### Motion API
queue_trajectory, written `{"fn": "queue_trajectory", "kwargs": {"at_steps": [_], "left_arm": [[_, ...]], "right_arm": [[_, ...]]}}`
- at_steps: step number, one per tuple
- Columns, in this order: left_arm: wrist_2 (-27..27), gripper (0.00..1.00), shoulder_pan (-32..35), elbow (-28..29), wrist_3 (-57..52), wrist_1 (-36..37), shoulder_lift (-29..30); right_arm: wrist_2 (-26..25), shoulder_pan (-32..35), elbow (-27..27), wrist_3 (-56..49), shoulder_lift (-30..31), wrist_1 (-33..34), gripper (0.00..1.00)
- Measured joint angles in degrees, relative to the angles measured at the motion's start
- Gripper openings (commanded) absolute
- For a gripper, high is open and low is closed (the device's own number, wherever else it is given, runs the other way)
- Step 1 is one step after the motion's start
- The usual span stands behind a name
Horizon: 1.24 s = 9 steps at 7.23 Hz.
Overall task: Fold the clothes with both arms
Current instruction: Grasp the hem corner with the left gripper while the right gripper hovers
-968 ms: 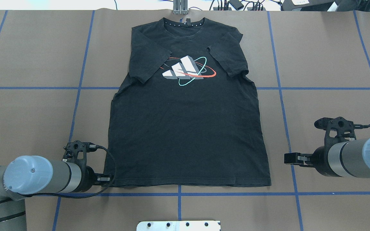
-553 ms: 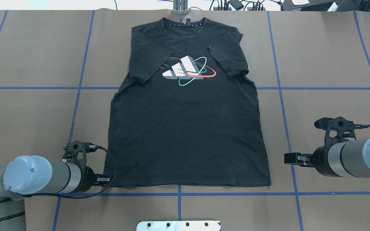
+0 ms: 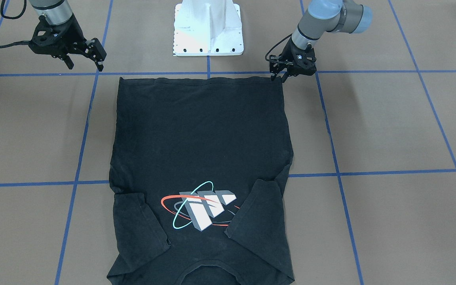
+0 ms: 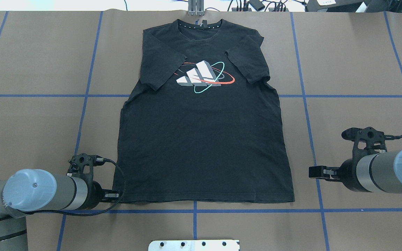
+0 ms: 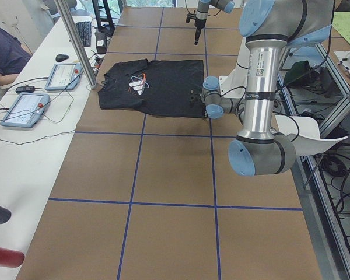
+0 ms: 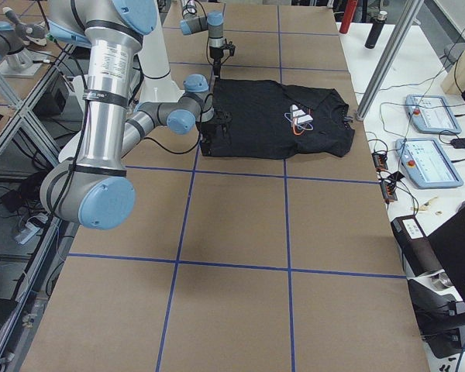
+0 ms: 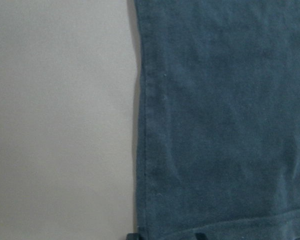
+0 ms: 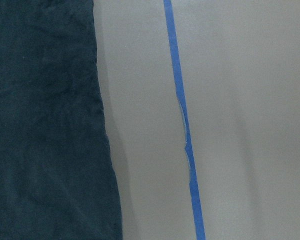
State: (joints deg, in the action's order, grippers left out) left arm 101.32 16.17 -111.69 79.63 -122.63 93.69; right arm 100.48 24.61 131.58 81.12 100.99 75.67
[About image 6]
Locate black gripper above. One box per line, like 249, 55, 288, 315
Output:
197, 110, 232, 144
207, 38, 236, 77

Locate black graphic t-shirt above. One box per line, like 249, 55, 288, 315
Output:
200, 79, 355, 160

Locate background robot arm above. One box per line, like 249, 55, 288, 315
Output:
0, 21, 25, 62

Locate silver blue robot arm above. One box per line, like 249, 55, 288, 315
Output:
40, 1, 214, 229
179, 1, 236, 79

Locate brown paper table cover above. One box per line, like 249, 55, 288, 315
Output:
21, 2, 431, 372

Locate white plastic chair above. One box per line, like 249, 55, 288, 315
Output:
58, 76, 84, 162

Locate red bottle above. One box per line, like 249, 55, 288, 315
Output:
339, 0, 359, 34

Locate black water bottle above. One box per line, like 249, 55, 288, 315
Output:
364, 10, 388, 49

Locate black orange terminal block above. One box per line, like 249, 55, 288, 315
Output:
372, 151, 398, 205

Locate lower teach pendant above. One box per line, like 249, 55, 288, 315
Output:
395, 138, 463, 189

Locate teach pendant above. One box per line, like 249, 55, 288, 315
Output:
395, 138, 463, 189
405, 95, 462, 135

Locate white power strip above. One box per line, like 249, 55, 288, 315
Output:
14, 213, 48, 245

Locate upper teach pendant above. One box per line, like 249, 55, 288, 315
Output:
405, 95, 462, 135

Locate black monitor stand device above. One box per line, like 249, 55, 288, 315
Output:
391, 202, 465, 358

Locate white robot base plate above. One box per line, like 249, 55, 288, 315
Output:
135, 1, 183, 109

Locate aluminium frame post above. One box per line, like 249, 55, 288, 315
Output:
356, 0, 424, 121

